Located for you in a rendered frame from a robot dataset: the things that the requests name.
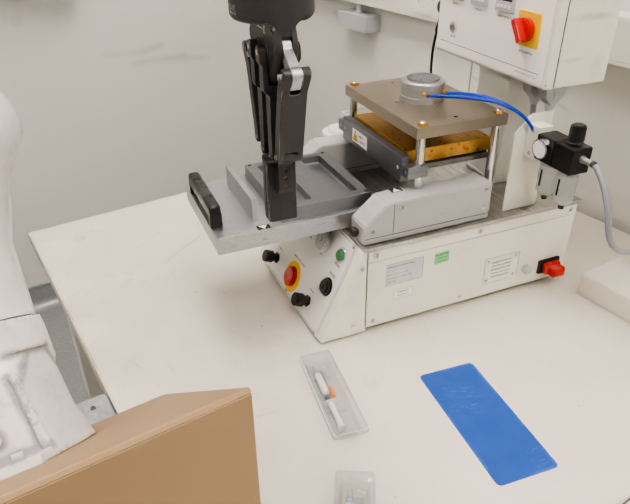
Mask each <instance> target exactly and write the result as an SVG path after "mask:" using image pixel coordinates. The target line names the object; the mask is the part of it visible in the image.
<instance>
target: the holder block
mask: <svg viewBox="0 0 630 504"><path fill-rule="evenodd" d="M295 167H296V199H297V217H296V218H292V219H286V220H281V222H282V223H283V222H288V221H293V220H297V219H302V218H307V217H312V216H317V215H322V214H327V213H331V212H336V211H341V210H346V209H351V208H356V207H360V206H362V205H363V204H364V203H365V202H366V201H367V200H368V199H369V198H370V197H371V191H370V190H369V189H368V188H367V187H366V186H364V185H363V184H362V183H361V182H360V181H359V180H357V179H356V178H355V177H354V176H353V175H352V174H350V173H349V172H348V171H347V170H346V169H345V168H344V167H342V166H341V165H340V164H339V163H338V162H337V161H335V160H334V159H333V158H332V157H331V156H330V155H328V154H327V153H326V152H325V151H323V152H317V153H311V154H305V155H303V159H302V160H300V161H295ZM245 177H246V178H247V179H248V180H249V182H250V183H251V184H252V186H253V187H254V188H255V189H256V191H257V192H258V193H259V194H260V196H261V197H262V198H263V199H264V201H265V198H264V182H263V165H262V162H258V163H252V164H246V165H245Z"/></svg>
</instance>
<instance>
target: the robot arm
mask: <svg viewBox="0 0 630 504"><path fill-rule="evenodd" d="M228 10H229V15H230V16H231V18H232V19H234V20H235V21H238V22H241V23H246V24H250V27H249V33H250V38H251V39H247V40H243V41H242V50H243V53H244V57H245V62H246V67H247V75H248V83H249V90H250V98H251V106H252V114H253V121H254V129H255V138H256V140H257V142H260V141H261V146H260V148H261V151H262V153H263V155H262V165H263V182H264V198H265V214H266V217H267V218H268V220H269V221H270V222H276V221H281V220H286V219H292V218H296V217H297V199H296V167H295V161H300V160H302V159H303V147H304V134H305V120H306V107H307V93H308V89H309V85H310V81H311V77H312V71H311V69H310V67H309V66H306V67H300V66H299V62H300V60H301V46H300V42H299V41H298V37H297V31H296V25H297V24H298V23H299V22H300V21H302V20H303V21H304V20H307V19H309V18H310V17H312V15H313V14H314V11H315V0H228ZM22 137H23V134H22V124H21V121H20V118H19V116H18V114H17V112H16V110H15V107H14V106H13V105H12V103H11V102H10V100H9V99H8V98H7V97H6V96H5V95H4V94H3V93H2V92H1V91H0V481H2V480H4V479H7V478H9V477H11V476H14V475H16V474H18V473H21V472H23V471H25V470H28V469H30V468H32V467H35V466H37V465H40V464H42V463H44V462H46V461H47V460H49V459H51V458H52V457H54V456H56V455H57V454H59V453H61V452H62V451H64V450H66V449H68V448H70V447H72V446H74V445H76V444H78V443H79V442H81V441H83V440H85V439H86V438H88V437H89V436H91V435H92V434H94V433H95V432H96V431H95V430H94V428H93V427H92V426H91V424H90V423H89V422H88V420H87V419H86V418H85V416H84V415H83V414H82V412H81V411H80V410H79V408H78V407H77V405H76V404H75V403H74V401H73V399H72V397H71V395H70V393H69V391H68V388H67V386H66V384H65V382H64V380H63V378H62V376H61V374H60V371H59V369H58V367H57V365H56V363H55V357H56V353H55V351H54V348H53V345H52V343H51V340H50V337H49V335H48V332H47V329H46V327H45V324H44V322H43V320H42V318H41V316H40V314H36V313H35V310H34V307H33V304H32V301H31V297H30V294H29V291H28V288H27V285H26V281H25V278H24V275H23V272H22V269H21V265H20V262H19V259H18V256H17V253H16V249H15V246H14V243H13V227H12V176H13V169H14V163H15V159H16V156H17V153H18V150H19V146H20V143H21V140H22Z"/></svg>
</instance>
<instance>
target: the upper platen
mask: <svg viewBox="0 0 630 504"><path fill-rule="evenodd" d="M354 118H355V119H356V120H358V121H359V122H361V123H362V124H364V125H365V126H367V127H368V128H370V129H371V130H372V131H374V132H375V133H377V134H378V135H380V136H381V137H383V138H384V139H385V140H387V141H388V142H390V143H391V144H393V145H394V146H396V147H397V148H398V149H400V150H401V151H403V152H404V153H406V154H407V155H409V156H410V160H409V163H410V162H414V161H415V149H416V139H414V138H413V137H411V136H410V135H408V134H406V133H405V132H403V131H402V130H400V129H399V128H397V127H396V126H394V125H392V124H391V123H389V122H388V121H386V120H385V119H383V118H381V117H380V116H378V115H377V114H375V113H374V112H371V113H364V114H357V115H354ZM489 140H490V136H489V135H487V134H485V133H483V132H481V131H479V130H472V131H466V132H460V133H455V134H449V135H443V136H437V137H431V138H426V145H425V156H424V162H425V163H427V164H428V165H429V166H428V168H433V167H438V166H444V165H449V164H454V163H459V162H465V161H470V160H475V159H480V158H485V157H487V154H488V152H487V151H486V150H487V149H488V147H489Z"/></svg>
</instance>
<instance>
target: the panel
mask: <svg viewBox="0 0 630 504"><path fill-rule="evenodd" d="M331 233H332V236H333V241H332V245H331V247H330V249H329V250H328V251H327V252H320V251H319V250H318V249H317V248H316V245H315V240H316V236H317V234H315V235H311V236H306V237H302V238H297V239H292V240H288V241H283V242H279V243H274V244H270V245H265V248H264V250H266V249H267V250H272V251H274V253H276V252H278V253H279V255H280V257H279V261H278V262H277V263H275V262H274V261H273V262H271V263H270V262H266V264H267V265H268V267H269V268H270V270H271V271H272V273H273V274H274V276H275V277H276V279H277V280H278V282H279V283H280V285H281V286H282V288H283V289H284V291H285V292H286V294H287V295H288V297H289V298H290V300H291V296H292V294H293V293H294V292H298V293H303V294H304V295H305V296H306V295H309V296H310V298H311V301H310V305H308V306H307V307H305V305H303V306H302V307H300V306H295V307H296V309H297V310H298V312H299V313H300V315H301V316H302V318H303V319H304V321H305V322H306V324H307V325H308V327H309V328H310V330H311V331H312V333H313V334H314V336H315V337H316V336H317V334H318V332H319V330H320V328H321V325H322V323H323V321H324V319H325V317H326V315H327V313H328V311H329V308H330V306H331V304H332V302H333V300H334V298H335V296H336V293H337V291H338V289H339V287H340V285H341V283H342V281H343V278H344V276H345V274H346V272H347V270H348V268H349V266H350V264H351V261H352V259H353V257H354V255H355V253H356V251H357V249H358V246H357V245H356V244H355V243H354V242H353V241H352V240H351V238H350V237H349V236H348V235H347V234H346V233H345V232H344V231H343V230H342V229H338V230H334V231H331ZM338 249H343V251H344V256H343V258H342V260H341V261H338V260H337V259H336V257H335V254H336V252H337V250H338ZM264 250H263V251H264ZM288 266H295V267H296V269H297V279H296V282H295V283H294V285H293V286H287V285H286V284H285V282H284V272H285V270H286V268H287V267H288ZM324 278H326V279H329V281H330V290H329V292H328V293H327V294H322V293H321V292H320V290H319V285H320V282H321V281H322V280H323V279H324Z"/></svg>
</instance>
